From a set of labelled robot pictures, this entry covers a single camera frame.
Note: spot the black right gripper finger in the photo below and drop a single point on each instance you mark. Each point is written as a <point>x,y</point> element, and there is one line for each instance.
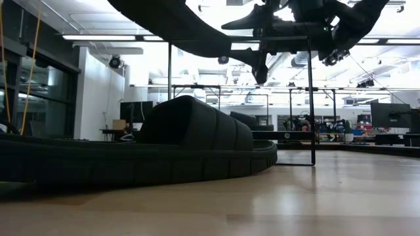
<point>252,19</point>
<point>261,65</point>

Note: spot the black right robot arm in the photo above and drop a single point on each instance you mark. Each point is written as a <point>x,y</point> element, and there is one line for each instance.
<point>357,16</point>

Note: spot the black round ceiling lamp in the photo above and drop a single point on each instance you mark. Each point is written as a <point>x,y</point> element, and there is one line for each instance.
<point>223,60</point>
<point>115,61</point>

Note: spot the white ceiling light strip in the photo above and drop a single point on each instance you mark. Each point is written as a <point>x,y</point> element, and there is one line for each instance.
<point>367,41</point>
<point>98,37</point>
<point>152,38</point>
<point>403,41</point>

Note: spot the black ceiling spotlight cluster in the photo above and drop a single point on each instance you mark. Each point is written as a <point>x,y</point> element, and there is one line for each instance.
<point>365,84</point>

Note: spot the plant in white pot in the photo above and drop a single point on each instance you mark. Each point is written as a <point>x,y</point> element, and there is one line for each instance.
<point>348,137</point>

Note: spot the black computer monitor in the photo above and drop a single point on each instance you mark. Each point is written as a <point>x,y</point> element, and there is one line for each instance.
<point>134,111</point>
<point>415,121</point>
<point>390,114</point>

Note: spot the brown cardboard box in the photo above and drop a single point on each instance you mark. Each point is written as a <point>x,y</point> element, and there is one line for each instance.
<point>118,124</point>

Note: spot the dark office desk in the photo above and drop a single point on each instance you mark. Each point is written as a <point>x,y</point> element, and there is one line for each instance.
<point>111,132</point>

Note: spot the black metal workstation frame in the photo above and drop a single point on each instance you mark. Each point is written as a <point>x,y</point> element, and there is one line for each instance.
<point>197,86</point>

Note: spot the wooden shelf with black frame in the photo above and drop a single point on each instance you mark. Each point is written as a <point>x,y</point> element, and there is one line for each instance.
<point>269,136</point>

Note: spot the black aluminium table frame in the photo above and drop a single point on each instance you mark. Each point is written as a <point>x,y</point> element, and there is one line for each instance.
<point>377,149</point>

